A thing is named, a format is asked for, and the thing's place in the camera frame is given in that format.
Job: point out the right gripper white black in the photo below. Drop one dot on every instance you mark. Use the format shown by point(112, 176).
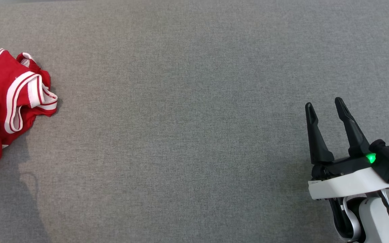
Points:
point(343, 184)

